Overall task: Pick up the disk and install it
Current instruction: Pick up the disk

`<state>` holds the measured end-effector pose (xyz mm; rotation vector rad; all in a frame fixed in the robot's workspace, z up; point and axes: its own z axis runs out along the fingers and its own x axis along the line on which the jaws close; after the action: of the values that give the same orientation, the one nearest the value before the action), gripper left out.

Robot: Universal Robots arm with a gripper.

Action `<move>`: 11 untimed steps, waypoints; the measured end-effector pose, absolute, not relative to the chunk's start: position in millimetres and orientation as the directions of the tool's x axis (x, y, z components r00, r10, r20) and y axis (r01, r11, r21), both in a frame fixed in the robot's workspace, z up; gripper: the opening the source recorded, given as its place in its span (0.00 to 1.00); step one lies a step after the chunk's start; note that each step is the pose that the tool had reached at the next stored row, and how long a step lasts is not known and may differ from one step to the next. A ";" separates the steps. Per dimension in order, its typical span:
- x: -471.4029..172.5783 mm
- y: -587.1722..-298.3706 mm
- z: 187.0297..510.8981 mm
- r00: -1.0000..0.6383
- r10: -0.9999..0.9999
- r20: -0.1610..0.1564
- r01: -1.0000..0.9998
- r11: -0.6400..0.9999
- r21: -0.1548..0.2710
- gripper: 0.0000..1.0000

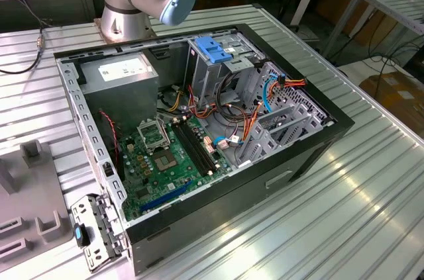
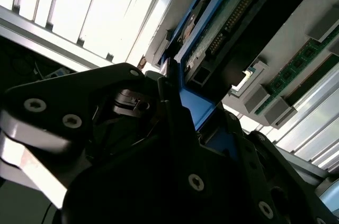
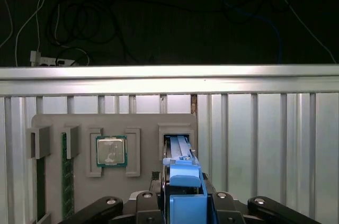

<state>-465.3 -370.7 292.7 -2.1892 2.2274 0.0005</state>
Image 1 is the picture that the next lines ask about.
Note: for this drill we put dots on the metal disk bay cage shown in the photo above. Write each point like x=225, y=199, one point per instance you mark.
x=314, y=124

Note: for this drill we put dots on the black RAM slot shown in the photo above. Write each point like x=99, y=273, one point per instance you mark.
x=189, y=150
x=202, y=143
x=198, y=145
x=193, y=147

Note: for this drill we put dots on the metal optical drive cage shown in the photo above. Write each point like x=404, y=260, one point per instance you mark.
x=205, y=78

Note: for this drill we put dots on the CPU socket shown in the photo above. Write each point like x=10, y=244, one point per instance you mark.
x=165, y=161

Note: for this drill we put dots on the green motherboard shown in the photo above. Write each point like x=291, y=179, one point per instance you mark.
x=159, y=184

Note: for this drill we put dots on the blue expansion slot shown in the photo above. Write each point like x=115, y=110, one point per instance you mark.
x=165, y=196

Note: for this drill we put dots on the grey power supply unit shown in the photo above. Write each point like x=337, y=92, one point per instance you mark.
x=122, y=98

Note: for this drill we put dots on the black open PC case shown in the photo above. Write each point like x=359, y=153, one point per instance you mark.
x=215, y=214

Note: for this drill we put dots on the black case fan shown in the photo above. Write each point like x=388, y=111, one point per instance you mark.
x=106, y=127

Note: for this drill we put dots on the black latch blue stripe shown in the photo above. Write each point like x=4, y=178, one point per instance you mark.
x=79, y=235

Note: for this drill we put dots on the grey parts rack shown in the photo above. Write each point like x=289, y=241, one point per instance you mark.
x=39, y=190

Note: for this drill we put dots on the large cardboard box with label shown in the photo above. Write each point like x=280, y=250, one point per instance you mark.
x=397, y=98

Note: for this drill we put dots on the metal slatted side table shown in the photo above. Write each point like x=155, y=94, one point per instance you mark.
x=391, y=2

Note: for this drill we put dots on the blue plastic drive bracket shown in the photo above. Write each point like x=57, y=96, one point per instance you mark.
x=208, y=50

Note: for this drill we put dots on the grey metal card bracket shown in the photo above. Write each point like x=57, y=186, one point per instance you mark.
x=83, y=210

